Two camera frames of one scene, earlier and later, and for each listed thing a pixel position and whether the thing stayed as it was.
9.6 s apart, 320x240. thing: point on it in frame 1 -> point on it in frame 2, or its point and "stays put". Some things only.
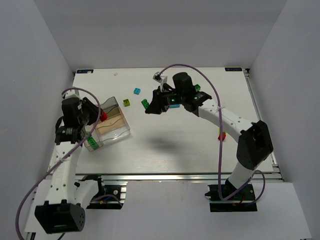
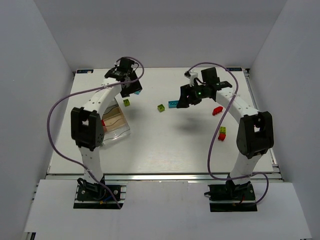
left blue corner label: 84,71 stays put
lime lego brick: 126,102 stays put
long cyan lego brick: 174,106 stays put
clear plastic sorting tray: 115,127 stays put
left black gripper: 92,110 -> 132,85
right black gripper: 161,100 -> 188,95
